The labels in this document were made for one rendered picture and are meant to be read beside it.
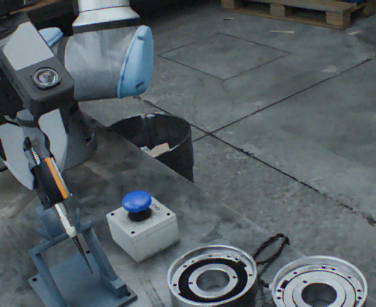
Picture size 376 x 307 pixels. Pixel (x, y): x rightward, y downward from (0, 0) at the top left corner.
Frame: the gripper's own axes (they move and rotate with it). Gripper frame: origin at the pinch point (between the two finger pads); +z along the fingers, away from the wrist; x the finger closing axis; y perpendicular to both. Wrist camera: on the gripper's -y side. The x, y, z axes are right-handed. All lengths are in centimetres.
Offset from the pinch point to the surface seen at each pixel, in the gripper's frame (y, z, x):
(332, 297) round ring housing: -23.2, 16.5, -20.7
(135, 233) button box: 0.0, 13.3, -9.1
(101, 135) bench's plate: 37.2, 18.0, -22.6
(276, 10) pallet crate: 255, 92, -273
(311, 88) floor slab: 144, 99, -192
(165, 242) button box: -0.4, 16.8, -12.9
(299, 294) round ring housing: -21.4, 14.8, -17.2
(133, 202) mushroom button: 2.4, 10.4, -10.9
